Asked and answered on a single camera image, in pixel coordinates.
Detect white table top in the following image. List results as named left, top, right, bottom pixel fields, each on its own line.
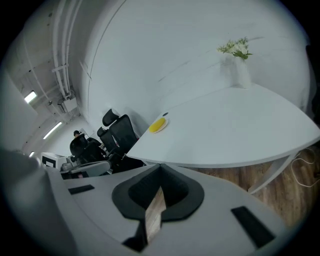
left=126, top=82, right=320, bottom=195

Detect white round plate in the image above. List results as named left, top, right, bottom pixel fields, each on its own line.
left=149, top=117, right=170, bottom=134

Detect white ceiling pipes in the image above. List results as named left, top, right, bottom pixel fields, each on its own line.
left=51, top=0, right=76, bottom=100

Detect small green plant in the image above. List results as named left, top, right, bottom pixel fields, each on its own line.
left=216, top=36, right=253, bottom=60

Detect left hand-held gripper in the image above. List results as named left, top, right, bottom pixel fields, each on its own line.
left=40, top=152, right=112, bottom=177

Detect white vase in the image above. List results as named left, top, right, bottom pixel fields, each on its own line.
left=233, top=56, right=252, bottom=89

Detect white junction box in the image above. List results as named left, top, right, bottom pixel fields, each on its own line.
left=57, top=96, right=77, bottom=113

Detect yellow corn cob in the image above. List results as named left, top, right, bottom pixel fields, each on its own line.
left=149, top=117, right=166, bottom=133

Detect white floor cable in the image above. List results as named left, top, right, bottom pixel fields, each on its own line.
left=290, top=147, right=320, bottom=188

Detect ceiling light strip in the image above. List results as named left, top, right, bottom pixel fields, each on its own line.
left=24, top=90, right=38, bottom=104
left=42, top=121, right=63, bottom=140

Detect black mesh office chair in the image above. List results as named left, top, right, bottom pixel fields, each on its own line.
left=74, top=139, right=108, bottom=163
left=96, top=126, right=112, bottom=153
left=102, top=108, right=138, bottom=161

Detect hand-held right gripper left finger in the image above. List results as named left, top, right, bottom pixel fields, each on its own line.
left=47, top=163, right=161, bottom=256

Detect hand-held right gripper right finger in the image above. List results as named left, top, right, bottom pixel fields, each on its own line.
left=147, top=163, right=288, bottom=256

